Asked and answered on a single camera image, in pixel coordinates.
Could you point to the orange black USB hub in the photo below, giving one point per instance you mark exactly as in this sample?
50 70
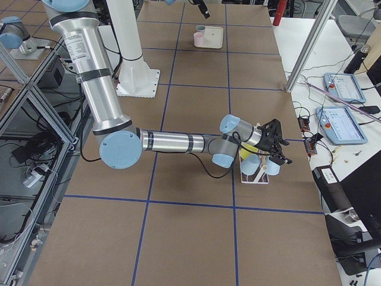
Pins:
310 147

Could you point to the yellow plastic cup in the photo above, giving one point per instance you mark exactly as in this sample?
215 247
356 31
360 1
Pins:
247 150

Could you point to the steel cup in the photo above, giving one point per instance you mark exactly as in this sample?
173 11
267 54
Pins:
352 216

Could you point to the cream rabbit tray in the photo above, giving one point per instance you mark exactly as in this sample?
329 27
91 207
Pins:
213 37

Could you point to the grey aluminium frame post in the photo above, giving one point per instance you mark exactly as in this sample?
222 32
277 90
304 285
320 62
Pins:
312 38

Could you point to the blue teach pendant far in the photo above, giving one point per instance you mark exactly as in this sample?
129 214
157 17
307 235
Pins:
344 86

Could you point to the black computer monitor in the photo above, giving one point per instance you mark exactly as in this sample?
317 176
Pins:
362 188

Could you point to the blue teach pendant near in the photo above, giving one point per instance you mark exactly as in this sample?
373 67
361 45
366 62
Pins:
339 126

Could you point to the light blue plastic cup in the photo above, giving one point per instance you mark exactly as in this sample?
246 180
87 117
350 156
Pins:
250 165

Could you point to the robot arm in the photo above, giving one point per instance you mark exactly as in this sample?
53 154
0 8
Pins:
121 144

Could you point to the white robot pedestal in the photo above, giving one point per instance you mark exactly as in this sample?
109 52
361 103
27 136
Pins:
136 78

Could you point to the red cylinder object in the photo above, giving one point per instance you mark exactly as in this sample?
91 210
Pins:
279 12

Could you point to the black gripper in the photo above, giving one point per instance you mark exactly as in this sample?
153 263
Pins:
265 143

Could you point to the grey plastic cup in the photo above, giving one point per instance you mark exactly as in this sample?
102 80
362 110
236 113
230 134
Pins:
200 28

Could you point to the white wire cup rack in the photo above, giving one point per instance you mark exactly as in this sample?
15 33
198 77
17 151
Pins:
249 134

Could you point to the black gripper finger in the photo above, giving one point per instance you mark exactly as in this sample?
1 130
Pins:
203 8

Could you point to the pink plastic cup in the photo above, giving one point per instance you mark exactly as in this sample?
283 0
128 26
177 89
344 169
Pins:
198 39

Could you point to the blue teach pendant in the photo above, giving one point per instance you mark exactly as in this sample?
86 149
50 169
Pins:
344 86
339 126

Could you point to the black mini computer box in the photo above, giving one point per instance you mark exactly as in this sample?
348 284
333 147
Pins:
330 188

